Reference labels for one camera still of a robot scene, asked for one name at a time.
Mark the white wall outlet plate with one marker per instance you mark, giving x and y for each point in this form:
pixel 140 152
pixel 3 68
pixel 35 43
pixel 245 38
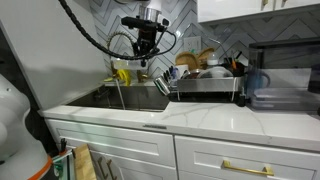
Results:
pixel 192 44

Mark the white cup with blue label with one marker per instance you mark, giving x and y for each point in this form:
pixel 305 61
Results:
pixel 182 70

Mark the small black bottle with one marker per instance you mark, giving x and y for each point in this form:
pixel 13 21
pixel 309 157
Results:
pixel 241 99

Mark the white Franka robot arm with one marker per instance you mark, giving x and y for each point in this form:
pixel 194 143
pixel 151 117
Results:
pixel 20 133

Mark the steel dish rack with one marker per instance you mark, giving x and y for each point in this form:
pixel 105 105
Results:
pixel 206 85

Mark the clear storage container stack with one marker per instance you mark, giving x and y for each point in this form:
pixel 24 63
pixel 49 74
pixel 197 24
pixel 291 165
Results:
pixel 283 100

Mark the steel utensil cup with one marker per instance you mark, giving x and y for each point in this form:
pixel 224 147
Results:
pixel 162 85

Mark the stainless steel sink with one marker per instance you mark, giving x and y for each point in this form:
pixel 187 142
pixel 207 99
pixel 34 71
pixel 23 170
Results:
pixel 140 98

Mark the blue water pitcher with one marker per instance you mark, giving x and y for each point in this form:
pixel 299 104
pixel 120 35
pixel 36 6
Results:
pixel 256 81

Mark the white upper cabinet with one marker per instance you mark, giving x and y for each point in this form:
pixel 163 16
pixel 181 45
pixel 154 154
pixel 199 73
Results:
pixel 233 10

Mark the black utensil holder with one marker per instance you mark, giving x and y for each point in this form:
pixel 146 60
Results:
pixel 237 68

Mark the black countertop appliance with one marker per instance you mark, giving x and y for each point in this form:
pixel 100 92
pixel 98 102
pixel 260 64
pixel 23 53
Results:
pixel 286 53

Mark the yellow sponge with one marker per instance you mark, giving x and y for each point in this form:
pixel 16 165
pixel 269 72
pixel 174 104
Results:
pixel 109 79

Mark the glass pot lid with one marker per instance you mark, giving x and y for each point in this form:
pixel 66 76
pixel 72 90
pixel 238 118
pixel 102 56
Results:
pixel 191 74

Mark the white base cabinet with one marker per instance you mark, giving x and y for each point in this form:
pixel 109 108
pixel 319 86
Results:
pixel 133 146

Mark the yellow cloth on faucet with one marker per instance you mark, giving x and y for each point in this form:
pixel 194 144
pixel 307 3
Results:
pixel 125 76

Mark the wooden board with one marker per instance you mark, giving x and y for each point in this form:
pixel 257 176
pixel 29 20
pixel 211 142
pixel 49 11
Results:
pixel 84 163

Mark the round wooden plate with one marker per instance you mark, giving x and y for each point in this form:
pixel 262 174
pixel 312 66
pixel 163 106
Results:
pixel 204 57
pixel 186 60

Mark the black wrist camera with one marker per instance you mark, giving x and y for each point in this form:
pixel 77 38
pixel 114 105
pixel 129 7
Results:
pixel 136 22

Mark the clear plastic bowl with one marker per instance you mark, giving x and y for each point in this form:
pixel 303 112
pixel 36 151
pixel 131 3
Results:
pixel 218 72

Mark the metal robot cart frame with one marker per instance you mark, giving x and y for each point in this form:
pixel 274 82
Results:
pixel 63 163

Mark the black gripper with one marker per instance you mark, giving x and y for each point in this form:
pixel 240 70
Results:
pixel 146 38

